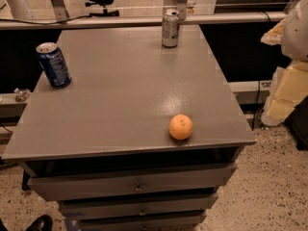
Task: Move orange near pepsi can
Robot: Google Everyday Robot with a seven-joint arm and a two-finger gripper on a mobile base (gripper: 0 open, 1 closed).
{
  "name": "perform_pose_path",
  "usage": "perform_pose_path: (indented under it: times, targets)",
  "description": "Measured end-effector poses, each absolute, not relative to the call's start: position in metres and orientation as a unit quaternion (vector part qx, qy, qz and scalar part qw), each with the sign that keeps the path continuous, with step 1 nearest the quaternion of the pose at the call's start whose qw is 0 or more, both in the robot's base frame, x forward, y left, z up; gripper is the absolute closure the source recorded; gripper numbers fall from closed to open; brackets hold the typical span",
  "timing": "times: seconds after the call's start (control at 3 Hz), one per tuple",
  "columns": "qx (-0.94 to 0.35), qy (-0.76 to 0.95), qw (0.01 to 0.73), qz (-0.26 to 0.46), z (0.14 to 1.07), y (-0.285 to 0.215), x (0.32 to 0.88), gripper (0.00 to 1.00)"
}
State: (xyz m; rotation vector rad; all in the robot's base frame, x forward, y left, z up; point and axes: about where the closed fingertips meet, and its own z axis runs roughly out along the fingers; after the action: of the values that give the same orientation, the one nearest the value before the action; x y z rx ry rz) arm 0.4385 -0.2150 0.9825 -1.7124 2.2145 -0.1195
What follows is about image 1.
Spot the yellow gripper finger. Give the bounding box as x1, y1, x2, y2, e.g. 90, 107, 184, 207
261, 19, 286, 45
261, 61, 308, 126

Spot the orange fruit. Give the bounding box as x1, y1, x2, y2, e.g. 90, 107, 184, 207
168, 114, 193, 141

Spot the silver green soda can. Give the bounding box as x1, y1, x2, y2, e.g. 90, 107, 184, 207
162, 9, 180, 47

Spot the blue pepsi can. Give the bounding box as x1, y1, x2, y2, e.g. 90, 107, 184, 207
36, 42, 71, 89

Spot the grey drawer cabinet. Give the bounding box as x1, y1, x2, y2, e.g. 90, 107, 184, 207
1, 24, 257, 231

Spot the middle grey drawer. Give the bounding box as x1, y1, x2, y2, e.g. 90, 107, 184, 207
60, 192, 218, 219

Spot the grey drawer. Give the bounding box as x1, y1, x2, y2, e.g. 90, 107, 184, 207
78, 211, 205, 231
28, 163, 237, 201
60, 192, 218, 219

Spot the bottom grey drawer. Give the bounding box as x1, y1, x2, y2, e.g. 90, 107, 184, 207
78, 211, 205, 231

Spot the small crumpled clear object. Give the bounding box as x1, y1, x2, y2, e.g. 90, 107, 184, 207
13, 89, 31, 102

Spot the top grey drawer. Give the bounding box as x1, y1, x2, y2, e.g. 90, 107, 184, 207
28, 163, 237, 201

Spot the black shoe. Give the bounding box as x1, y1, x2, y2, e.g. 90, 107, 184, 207
26, 215, 53, 231

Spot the grey metal rail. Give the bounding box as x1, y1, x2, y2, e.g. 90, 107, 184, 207
0, 12, 287, 31

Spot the black cable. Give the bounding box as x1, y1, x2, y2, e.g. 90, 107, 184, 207
0, 13, 92, 26

